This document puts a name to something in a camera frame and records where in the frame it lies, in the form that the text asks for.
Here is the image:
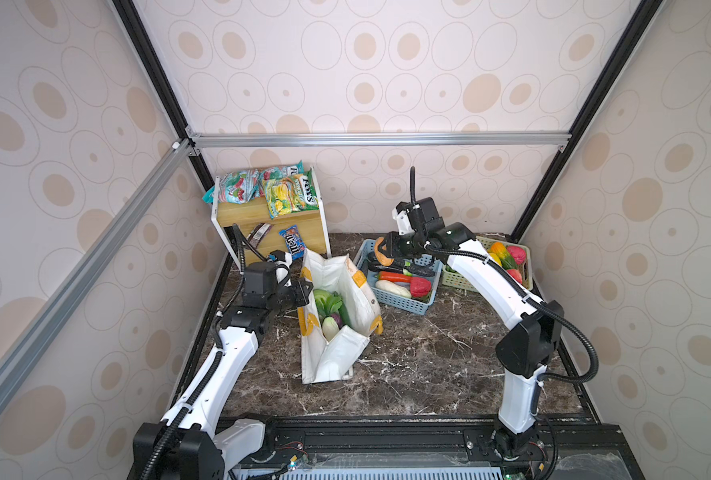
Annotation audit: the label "green gummy snack bag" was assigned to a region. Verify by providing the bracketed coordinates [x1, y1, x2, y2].
[202, 169, 260, 204]

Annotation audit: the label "yellow candy snack bag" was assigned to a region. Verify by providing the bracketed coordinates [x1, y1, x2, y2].
[263, 176, 304, 219]

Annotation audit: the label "tan wrinkled potato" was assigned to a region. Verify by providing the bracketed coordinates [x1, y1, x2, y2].
[373, 237, 395, 266]

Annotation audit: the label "brown chocolate bar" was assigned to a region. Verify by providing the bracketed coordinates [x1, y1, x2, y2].
[247, 222, 273, 249]

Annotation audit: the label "left diagonal aluminium rail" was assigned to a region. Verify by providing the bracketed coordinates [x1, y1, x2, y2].
[0, 138, 193, 416]

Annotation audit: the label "white wooden two-tier shelf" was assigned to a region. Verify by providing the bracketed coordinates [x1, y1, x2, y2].
[210, 177, 331, 264]

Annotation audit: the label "green mint snack bag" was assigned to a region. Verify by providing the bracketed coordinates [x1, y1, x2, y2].
[270, 162, 319, 212]

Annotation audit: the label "green leafy vegetable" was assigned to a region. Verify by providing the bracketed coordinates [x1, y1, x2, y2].
[318, 291, 343, 319]

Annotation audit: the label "red chili pepper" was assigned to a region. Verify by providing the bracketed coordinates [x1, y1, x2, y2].
[379, 271, 413, 284]

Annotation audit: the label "white eggplant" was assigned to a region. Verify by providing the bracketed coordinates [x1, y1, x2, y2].
[375, 280, 413, 299]
[321, 316, 339, 342]

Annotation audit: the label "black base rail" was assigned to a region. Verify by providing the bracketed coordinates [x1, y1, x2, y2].
[229, 414, 643, 479]

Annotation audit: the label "blue plastic basket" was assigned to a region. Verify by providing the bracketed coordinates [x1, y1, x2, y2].
[355, 239, 441, 315]

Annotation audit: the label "red bell pepper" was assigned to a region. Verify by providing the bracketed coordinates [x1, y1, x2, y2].
[409, 276, 433, 299]

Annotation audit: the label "dark eggplant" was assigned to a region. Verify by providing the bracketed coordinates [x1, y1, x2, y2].
[367, 252, 435, 277]

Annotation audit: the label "green plastic basket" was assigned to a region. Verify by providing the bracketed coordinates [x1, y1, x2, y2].
[443, 237, 529, 298]

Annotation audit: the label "pink peach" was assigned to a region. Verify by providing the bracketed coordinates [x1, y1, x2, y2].
[507, 245, 527, 265]

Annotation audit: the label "horizontal aluminium rail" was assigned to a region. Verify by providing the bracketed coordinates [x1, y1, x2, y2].
[191, 131, 571, 149]

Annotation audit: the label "green cabbage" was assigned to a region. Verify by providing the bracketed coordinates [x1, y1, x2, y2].
[313, 289, 330, 316]

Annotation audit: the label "white grocery bag yellow handles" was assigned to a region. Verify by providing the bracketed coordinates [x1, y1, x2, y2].
[297, 251, 383, 384]

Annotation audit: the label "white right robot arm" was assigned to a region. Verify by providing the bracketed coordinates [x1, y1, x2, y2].
[377, 168, 599, 461]

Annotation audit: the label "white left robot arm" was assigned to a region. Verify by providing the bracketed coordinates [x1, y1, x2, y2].
[129, 226, 313, 479]

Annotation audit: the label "purple cabbage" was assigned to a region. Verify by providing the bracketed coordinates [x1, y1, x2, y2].
[330, 312, 343, 329]

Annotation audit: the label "blue candy packet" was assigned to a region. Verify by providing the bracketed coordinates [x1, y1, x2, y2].
[279, 225, 307, 261]

